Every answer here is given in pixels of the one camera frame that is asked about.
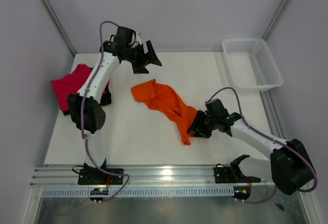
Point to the slotted grey cable duct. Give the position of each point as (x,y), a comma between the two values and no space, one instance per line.
(79,192)

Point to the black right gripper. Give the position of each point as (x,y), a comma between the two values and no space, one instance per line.
(197,125)

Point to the white plastic basket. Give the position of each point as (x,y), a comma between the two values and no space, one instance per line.
(250,65)

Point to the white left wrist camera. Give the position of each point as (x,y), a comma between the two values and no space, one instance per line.
(138,37)

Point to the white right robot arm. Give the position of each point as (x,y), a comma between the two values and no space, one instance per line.
(287,163)

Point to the pink folded t shirt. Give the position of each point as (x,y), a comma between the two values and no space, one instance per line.
(70,84)

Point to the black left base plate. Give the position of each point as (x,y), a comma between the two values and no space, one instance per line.
(94,176)

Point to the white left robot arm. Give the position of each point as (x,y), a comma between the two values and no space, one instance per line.
(84,106)

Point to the controller board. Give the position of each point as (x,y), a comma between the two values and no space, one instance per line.
(98,194)
(241,194)

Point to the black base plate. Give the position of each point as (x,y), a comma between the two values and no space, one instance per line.
(94,176)
(229,175)

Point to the right controller board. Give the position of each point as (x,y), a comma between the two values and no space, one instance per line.
(241,194)

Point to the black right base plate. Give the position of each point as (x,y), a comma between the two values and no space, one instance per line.
(229,175)

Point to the orange t shirt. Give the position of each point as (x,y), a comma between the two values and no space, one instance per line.
(163,98)

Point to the left controller board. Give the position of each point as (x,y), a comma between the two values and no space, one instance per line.
(98,194)

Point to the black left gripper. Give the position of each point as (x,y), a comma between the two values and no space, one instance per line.
(138,68)

